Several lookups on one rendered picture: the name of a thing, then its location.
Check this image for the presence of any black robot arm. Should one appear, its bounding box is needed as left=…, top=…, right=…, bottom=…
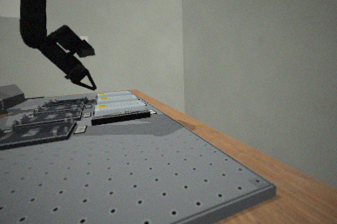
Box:
left=20, top=0, right=95, bottom=69

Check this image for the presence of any grey operator panel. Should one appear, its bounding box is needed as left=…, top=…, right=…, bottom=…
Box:
left=0, top=84, right=34, bottom=110

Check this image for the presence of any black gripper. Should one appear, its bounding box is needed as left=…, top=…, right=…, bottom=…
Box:
left=55, top=54, right=97, bottom=91

